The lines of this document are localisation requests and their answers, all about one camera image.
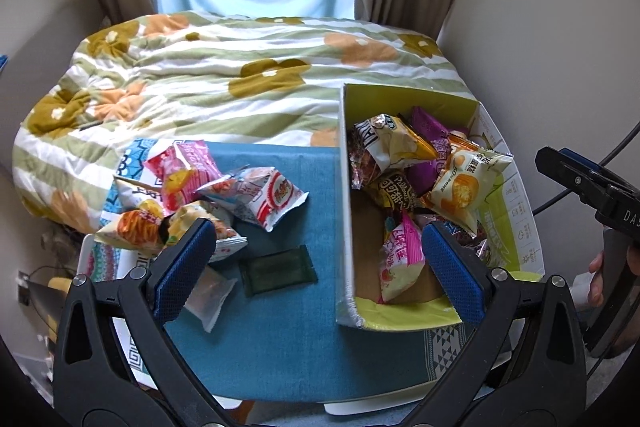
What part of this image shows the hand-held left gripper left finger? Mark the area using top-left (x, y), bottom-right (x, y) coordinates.
top-left (52, 218), bottom-right (223, 427)

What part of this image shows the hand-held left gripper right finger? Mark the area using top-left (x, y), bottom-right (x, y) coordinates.
top-left (405, 221), bottom-right (588, 427)

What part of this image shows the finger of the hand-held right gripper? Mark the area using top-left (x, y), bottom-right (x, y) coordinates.
top-left (535, 147), bottom-right (617, 214)
top-left (557, 148), bottom-right (610, 175)

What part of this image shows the translucent white snack packet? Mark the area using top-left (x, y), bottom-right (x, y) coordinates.
top-left (182, 264), bottom-right (238, 333)

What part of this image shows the pink strawberry snack packet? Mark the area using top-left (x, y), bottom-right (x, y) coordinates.
top-left (380, 209), bottom-right (428, 305)

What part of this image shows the orange noodle snack packet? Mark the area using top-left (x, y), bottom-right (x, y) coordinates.
top-left (95, 202), bottom-right (171, 255)

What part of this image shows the yellow green cardboard box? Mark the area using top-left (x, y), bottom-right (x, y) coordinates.
top-left (334, 83), bottom-right (546, 333)

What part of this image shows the white orange snack packet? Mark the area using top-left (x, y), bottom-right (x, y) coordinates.
top-left (430, 147), bottom-right (513, 235)

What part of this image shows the red blue white snack packet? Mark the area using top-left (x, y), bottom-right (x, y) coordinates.
top-left (195, 167), bottom-right (261, 210)

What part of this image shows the dark green snack packet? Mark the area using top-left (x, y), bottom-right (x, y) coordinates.
top-left (237, 244), bottom-right (318, 298)

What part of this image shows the dark brown snack packet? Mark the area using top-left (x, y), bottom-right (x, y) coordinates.
top-left (365, 169), bottom-right (421, 212)

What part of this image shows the blue white patterned packet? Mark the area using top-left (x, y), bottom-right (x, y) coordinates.
top-left (114, 139), bottom-right (168, 208)

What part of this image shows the purple snack packet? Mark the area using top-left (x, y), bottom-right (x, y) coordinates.
top-left (404, 106), bottom-right (473, 196)

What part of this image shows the red patterned snack packet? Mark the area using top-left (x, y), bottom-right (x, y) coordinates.
top-left (348, 127), bottom-right (381, 190)

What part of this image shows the white yellow chips packet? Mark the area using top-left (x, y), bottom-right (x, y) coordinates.
top-left (354, 114), bottom-right (441, 175)

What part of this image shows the person's right hand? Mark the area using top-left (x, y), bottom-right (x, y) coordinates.
top-left (587, 251), bottom-right (608, 308)

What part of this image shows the teal tablecloth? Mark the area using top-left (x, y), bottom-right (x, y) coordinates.
top-left (162, 139), bottom-right (501, 400)

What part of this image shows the floral striped blanket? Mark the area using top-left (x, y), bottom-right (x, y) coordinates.
top-left (12, 9), bottom-right (476, 238)

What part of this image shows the grey headboard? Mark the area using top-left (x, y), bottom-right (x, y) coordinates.
top-left (0, 0), bottom-right (108, 168)

